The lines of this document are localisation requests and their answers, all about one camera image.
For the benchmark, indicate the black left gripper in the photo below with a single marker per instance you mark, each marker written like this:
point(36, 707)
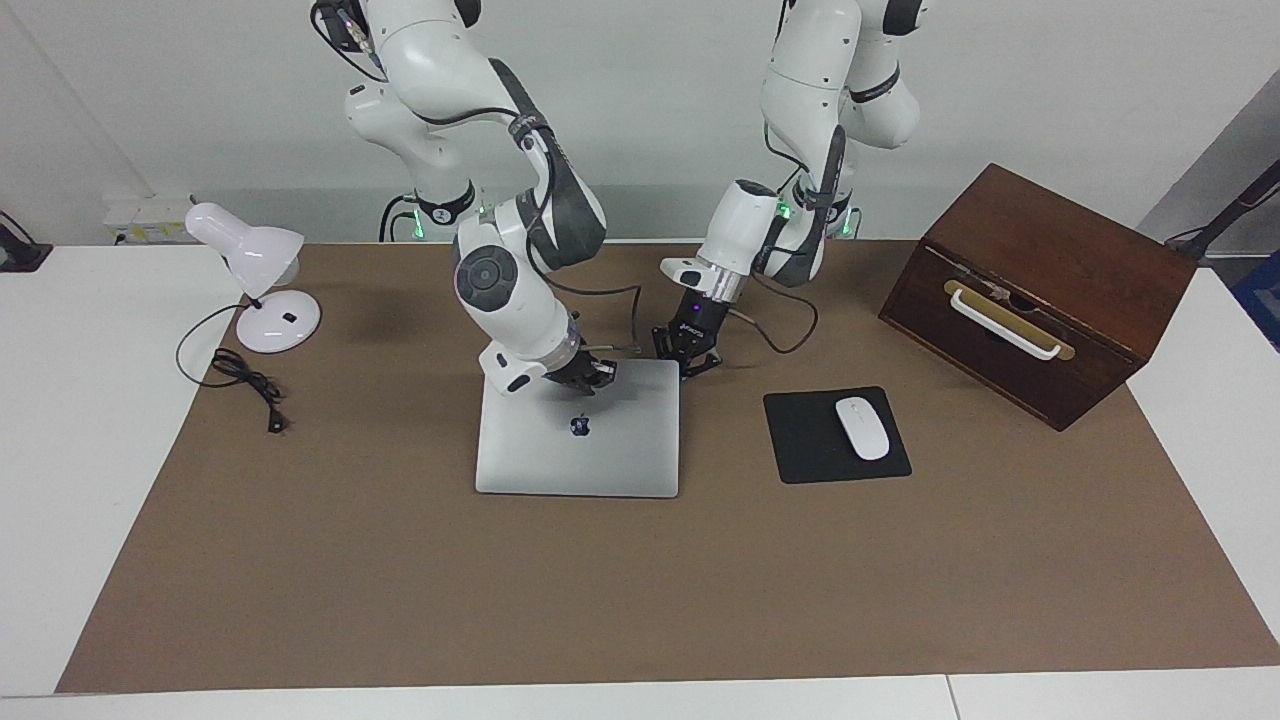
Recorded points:
point(695, 322)

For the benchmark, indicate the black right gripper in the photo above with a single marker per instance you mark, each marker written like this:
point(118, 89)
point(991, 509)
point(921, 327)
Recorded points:
point(577, 372)

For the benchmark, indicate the silver grey laptop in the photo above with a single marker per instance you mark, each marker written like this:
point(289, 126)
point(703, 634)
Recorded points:
point(580, 450)

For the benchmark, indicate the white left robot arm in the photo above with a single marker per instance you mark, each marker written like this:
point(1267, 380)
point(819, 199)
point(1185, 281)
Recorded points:
point(830, 90)

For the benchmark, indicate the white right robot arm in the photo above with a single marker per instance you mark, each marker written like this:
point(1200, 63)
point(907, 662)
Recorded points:
point(500, 280)

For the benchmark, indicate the black mouse pad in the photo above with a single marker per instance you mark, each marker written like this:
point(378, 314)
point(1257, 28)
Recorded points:
point(810, 440)

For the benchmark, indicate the white computer mouse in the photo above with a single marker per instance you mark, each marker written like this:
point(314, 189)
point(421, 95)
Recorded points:
point(862, 428)

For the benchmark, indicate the large brown table mat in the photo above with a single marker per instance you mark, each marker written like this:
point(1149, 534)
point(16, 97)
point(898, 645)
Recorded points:
point(600, 600)

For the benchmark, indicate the white desk lamp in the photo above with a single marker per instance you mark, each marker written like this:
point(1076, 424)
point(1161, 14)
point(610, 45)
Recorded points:
point(262, 255)

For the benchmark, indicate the dark brown wooden box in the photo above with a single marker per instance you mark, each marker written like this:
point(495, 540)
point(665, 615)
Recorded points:
point(1060, 250)

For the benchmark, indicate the white power strip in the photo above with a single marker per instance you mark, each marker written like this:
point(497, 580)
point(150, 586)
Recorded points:
point(150, 218)

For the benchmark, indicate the black angled stand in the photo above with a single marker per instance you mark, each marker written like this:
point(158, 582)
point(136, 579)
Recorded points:
point(1225, 215)

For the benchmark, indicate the black clamp mount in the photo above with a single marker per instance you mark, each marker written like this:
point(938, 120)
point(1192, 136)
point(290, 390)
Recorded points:
point(20, 250)

